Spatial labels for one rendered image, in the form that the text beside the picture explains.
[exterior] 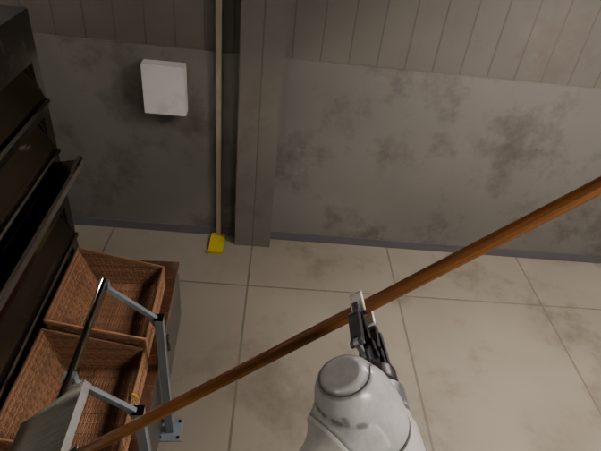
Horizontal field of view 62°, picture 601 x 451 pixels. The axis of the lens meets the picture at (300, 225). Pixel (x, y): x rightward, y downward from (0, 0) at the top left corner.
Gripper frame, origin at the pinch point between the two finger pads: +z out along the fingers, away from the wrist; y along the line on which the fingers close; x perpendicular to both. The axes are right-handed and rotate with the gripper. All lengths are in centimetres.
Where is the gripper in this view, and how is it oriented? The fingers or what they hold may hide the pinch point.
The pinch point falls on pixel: (361, 309)
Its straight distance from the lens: 110.0
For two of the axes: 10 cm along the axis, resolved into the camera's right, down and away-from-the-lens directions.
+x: 8.1, -4.9, -3.1
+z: -0.6, -6.0, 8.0
